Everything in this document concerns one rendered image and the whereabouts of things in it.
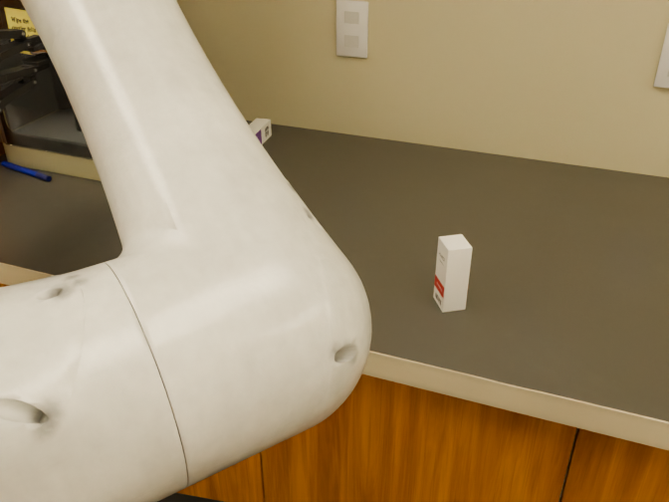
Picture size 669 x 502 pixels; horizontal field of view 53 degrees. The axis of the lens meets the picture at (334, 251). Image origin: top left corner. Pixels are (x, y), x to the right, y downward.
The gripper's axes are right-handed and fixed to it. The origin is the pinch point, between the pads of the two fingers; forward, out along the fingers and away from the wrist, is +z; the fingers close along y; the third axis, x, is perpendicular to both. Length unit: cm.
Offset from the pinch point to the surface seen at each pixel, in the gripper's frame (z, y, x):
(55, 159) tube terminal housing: 5.5, -22.9, 8.7
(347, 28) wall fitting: 48, -4, -36
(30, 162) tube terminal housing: 5.5, -24.5, 15.3
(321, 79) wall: 49, -16, -29
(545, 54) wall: 49, -6, -76
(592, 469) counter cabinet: -21, -40, -95
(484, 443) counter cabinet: -21, -40, -81
